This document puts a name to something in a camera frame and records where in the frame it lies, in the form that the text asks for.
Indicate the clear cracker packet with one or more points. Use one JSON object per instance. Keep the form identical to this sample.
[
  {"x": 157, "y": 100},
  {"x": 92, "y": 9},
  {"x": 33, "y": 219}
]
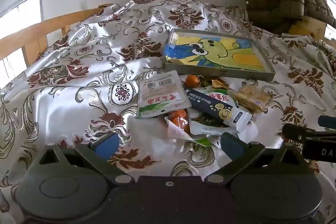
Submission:
[{"x": 252, "y": 99}]

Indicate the clear bag of tangerines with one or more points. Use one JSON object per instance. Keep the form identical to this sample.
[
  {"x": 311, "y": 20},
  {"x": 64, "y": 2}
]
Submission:
[{"x": 181, "y": 121}]

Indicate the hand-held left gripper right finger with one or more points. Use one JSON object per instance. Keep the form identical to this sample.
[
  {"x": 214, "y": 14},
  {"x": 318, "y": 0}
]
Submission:
[{"x": 232, "y": 145}]

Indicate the loose tangerine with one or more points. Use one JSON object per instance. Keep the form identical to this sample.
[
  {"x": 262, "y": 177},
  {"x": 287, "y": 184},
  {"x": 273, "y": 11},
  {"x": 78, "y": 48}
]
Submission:
[{"x": 192, "y": 81}]

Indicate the window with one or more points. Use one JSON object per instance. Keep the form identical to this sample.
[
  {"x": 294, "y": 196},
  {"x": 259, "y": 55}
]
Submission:
[{"x": 21, "y": 11}]

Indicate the parrot painting sheet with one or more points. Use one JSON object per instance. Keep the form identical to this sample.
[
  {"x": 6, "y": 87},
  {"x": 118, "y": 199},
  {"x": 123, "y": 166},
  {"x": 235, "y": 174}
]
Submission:
[{"x": 218, "y": 50}]

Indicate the wooden board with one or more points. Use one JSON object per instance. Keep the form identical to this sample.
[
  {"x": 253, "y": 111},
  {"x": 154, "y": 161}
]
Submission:
[{"x": 316, "y": 26}]

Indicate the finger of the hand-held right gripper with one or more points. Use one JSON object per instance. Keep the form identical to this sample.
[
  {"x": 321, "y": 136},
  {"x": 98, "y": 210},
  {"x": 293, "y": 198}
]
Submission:
[
  {"x": 296, "y": 132},
  {"x": 326, "y": 121}
]

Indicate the grey tray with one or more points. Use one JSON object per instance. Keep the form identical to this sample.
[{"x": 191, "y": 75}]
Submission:
[{"x": 220, "y": 73}]

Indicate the dark blue snack packet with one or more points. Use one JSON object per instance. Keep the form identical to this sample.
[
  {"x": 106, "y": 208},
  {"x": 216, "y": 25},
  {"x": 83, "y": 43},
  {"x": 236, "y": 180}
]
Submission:
[{"x": 207, "y": 104}]

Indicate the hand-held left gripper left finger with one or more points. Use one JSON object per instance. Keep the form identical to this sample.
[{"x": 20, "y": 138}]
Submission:
[{"x": 106, "y": 145}]

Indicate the white barcode snack packet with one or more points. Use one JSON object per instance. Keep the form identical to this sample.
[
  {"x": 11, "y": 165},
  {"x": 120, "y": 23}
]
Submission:
[{"x": 160, "y": 95}]

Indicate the gold foil wrapper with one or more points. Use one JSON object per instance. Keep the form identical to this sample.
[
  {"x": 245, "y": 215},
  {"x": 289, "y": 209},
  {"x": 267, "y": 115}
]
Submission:
[{"x": 220, "y": 83}]

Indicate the green vegetable snack packet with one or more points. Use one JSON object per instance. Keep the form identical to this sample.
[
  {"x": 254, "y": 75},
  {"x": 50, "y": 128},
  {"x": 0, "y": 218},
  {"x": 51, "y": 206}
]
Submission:
[
  {"x": 219, "y": 96},
  {"x": 210, "y": 125}
]

